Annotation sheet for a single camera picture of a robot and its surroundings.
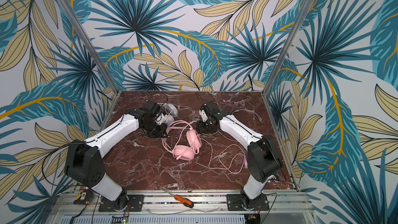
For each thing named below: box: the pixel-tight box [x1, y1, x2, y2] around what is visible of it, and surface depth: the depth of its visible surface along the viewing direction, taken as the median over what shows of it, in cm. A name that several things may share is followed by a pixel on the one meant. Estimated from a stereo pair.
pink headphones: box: [161, 126, 203, 161], surface depth 73 cm
